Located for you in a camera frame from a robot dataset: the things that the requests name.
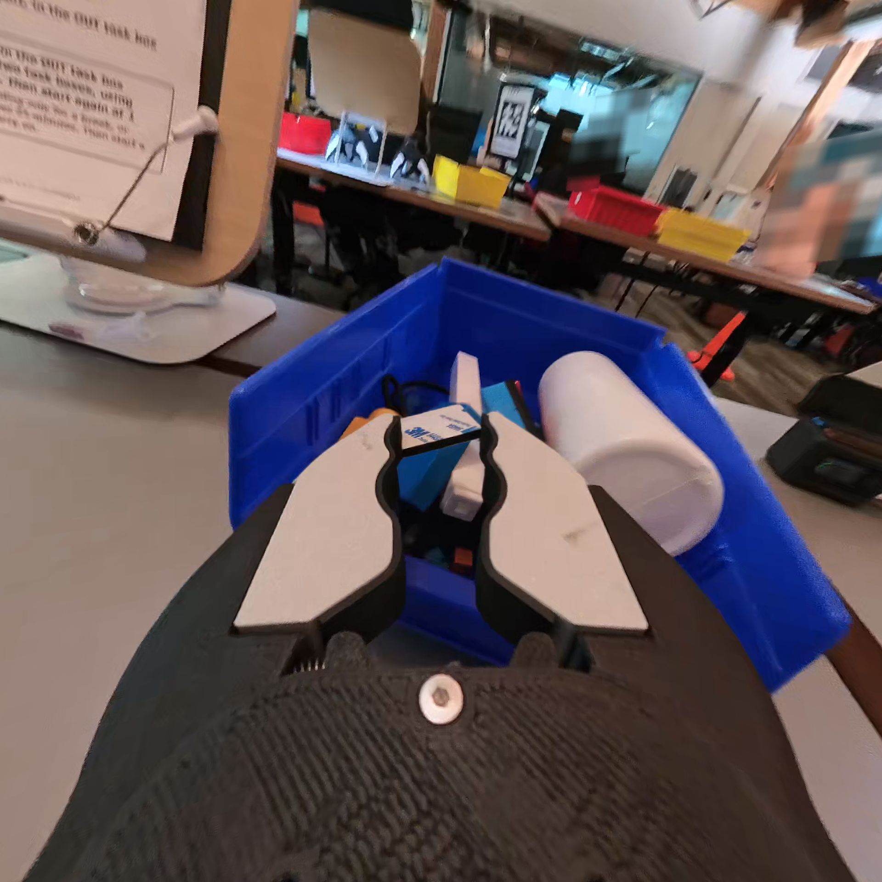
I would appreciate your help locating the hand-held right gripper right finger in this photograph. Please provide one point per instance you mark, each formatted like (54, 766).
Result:
(558, 544)

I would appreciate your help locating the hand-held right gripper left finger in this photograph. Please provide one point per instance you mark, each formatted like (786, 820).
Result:
(331, 537)

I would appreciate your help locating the blue plastic bin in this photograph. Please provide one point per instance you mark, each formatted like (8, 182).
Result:
(482, 317)

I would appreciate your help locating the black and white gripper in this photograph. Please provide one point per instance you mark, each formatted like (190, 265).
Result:
(355, 145)
(410, 165)

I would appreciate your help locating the small orange block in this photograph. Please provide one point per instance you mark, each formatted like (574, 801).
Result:
(463, 559)

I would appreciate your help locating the white rectangular bar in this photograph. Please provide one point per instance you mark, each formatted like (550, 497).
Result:
(463, 496)

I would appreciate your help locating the blue box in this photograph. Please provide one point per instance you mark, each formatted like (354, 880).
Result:
(427, 475)

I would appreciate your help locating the white foam cylinder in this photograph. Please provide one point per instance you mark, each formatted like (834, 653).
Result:
(620, 441)

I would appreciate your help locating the orange item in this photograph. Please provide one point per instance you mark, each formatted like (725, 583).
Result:
(365, 420)

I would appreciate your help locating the orange stand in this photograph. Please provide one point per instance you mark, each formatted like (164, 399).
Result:
(720, 344)

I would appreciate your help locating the black open case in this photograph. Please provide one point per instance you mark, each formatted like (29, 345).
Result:
(827, 461)

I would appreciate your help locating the yellow plastic bin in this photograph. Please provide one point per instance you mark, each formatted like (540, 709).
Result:
(699, 238)
(475, 182)

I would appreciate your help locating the red plastic bin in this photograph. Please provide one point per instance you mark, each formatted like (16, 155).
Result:
(303, 134)
(613, 210)

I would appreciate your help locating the wooden desk with black legs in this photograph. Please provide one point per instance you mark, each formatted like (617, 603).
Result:
(413, 196)

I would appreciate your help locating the wooden instruction board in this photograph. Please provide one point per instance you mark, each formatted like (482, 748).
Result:
(255, 138)

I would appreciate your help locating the black white marker sign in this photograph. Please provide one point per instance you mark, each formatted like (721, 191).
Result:
(513, 120)

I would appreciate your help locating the printed instruction sheet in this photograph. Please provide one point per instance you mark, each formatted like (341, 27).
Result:
(83, 172)

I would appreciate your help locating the wooden board on stand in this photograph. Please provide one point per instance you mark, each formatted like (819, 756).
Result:
(365, 69)

